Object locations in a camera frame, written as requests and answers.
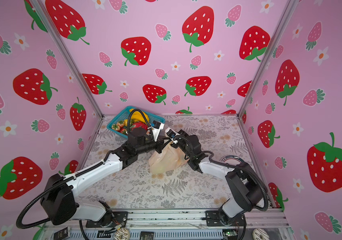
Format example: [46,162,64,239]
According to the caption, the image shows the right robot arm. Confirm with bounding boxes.
[170,134,269,225]

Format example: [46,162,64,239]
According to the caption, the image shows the beige plastic bag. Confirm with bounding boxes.
[148,143,188,174]

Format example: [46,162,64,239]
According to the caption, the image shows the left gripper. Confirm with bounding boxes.
[135,135,172,158]

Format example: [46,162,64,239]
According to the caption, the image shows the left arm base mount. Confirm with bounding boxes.
[86,212,128,229]

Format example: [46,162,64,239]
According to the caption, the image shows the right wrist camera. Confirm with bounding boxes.
[165,128,179,144]

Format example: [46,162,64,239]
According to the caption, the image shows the small yellow banana bunch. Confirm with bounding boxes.
[130,111,150,123]

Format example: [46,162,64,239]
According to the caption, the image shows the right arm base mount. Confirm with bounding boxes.
[202,210,247,227]

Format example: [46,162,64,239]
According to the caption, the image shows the teal plastic basket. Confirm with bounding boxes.
[107,106,165,139]

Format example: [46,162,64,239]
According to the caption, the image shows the aluminium rail frame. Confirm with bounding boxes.
[43,208,289,240]

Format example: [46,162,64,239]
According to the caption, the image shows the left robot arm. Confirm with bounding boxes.
[40,129,176,227]

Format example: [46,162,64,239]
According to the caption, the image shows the strawberry fake fruit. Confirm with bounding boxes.
[111,124,121,132]

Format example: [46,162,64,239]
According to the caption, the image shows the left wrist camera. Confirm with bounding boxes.
[151,120,164,142]

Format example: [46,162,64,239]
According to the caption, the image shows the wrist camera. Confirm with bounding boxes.
[151,120,164,142]
[165,128,179,144]

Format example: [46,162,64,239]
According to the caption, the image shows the white sprinkled donut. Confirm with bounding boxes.
[252,229,270,240]

